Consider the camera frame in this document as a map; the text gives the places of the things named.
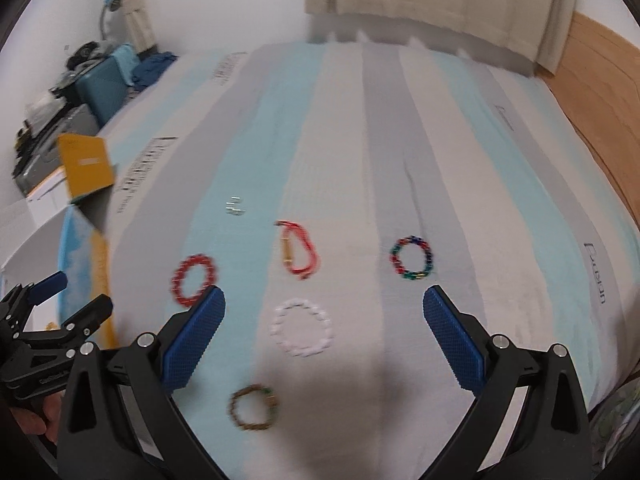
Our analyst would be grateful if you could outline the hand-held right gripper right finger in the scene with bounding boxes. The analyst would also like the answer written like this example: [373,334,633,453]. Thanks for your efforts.
[422,285,593,480]

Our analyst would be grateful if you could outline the red cord bracelet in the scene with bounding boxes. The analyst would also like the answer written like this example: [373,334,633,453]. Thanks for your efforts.
[274,220,321,281]

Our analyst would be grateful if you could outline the tied beige curtain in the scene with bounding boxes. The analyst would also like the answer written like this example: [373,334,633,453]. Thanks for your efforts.
[107,0,156,56]

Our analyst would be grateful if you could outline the white bead bracelet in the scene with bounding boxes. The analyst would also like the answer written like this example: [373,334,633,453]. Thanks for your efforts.
[269,298,334,358]

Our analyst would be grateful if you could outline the brown bead bracelet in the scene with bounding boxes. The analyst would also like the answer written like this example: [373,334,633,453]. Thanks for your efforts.
[228,385,279,432]

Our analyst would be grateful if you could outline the red bead bracelet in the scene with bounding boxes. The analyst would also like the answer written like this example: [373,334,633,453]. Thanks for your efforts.
[171,254,217,308]

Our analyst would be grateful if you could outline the grey suitcase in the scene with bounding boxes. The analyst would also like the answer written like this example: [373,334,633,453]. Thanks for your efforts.
[12,105,98,196]

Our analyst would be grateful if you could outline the blue desk lamp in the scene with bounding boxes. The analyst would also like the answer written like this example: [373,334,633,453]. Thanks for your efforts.
[97,0,123,43]

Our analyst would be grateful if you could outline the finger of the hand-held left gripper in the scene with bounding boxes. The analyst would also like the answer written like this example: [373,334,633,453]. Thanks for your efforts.
[0,271,69,331]
[17,295,115,348]

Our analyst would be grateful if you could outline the blue and yellow cardboard box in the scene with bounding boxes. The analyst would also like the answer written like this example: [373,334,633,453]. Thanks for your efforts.
[0,133,117,356]

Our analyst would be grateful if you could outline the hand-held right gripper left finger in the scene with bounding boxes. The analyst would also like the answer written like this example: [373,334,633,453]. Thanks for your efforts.
[57,285,236,480]

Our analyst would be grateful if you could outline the striped bed sheet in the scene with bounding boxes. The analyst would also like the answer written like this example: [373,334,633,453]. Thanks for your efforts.
[97,40,640,480]

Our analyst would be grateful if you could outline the blue clothes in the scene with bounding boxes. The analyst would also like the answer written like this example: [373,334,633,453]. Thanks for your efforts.
[131,51,178,92]

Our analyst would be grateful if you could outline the person's left hand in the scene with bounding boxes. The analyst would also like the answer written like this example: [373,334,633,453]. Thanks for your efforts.
[10,392,63,443]

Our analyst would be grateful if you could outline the teal suitcase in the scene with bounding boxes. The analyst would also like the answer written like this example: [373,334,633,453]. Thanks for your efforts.
[75,45,141,126]

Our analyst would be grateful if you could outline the beige window curtain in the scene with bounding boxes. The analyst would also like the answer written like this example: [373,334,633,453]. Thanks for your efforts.
[304,0,578,78]

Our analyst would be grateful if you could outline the multicolour bead bracelet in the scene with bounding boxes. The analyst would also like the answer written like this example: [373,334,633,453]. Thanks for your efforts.
[390,235,435,283]

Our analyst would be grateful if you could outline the black bag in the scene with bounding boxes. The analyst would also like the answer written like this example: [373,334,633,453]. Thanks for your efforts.
[67,40,108,68]

